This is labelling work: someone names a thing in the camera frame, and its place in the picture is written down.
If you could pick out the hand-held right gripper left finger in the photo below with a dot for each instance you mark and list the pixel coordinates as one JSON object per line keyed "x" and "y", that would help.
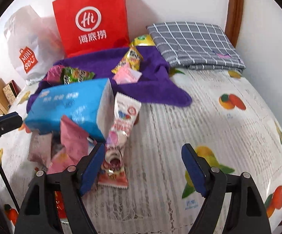
{"x": 92, "y": 170}

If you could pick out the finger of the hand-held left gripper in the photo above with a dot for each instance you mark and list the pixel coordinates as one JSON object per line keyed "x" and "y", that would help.
{"x": 7, "y": 125}
{"x": 5, "y": 115}

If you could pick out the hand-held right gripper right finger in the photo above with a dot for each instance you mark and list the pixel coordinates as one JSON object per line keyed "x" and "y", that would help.
{"x": 194, "y": 170}

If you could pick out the pale pink snack packet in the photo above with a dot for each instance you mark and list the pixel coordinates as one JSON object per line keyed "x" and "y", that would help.
{"x": 39, "y": 148}

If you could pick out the white strawberry snack packet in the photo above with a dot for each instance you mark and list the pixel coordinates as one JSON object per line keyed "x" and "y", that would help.
{"x": 121, "y": 126}

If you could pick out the light pink small packet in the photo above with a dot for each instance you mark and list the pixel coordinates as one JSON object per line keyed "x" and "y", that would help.
{"x": 125, "y": 75}

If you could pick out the patterned brown book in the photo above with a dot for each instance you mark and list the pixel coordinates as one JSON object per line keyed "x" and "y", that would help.
{"x": 9, "y": 91}

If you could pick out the salmon pink snack packet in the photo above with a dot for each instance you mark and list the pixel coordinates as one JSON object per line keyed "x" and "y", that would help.
{"x": 70, "y": 136}

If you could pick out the blue tissue box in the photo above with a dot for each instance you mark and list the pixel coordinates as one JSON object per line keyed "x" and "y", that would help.
{"x": 65, "y": 102}

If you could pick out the white plastic shopping bag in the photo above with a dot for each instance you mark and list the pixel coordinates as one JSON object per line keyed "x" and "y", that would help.
{"x": 21, "y": 34}

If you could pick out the purple towel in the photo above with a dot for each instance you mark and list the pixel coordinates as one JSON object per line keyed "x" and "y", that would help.
{"x": 153, "y": 82}

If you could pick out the red paper carrier bag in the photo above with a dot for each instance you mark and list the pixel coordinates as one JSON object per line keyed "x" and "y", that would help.
{"x": 65, "y": 12}

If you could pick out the grey checked folded cloth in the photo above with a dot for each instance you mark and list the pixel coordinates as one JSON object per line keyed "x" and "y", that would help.
{"x": 194, "y": 43}

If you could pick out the yellow green snack packet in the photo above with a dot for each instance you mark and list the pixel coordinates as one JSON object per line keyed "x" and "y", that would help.
{"x": 143, "y": 40}

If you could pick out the brown wooden door frame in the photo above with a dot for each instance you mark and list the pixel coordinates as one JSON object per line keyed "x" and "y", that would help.
{"x": 234, "y": 12}

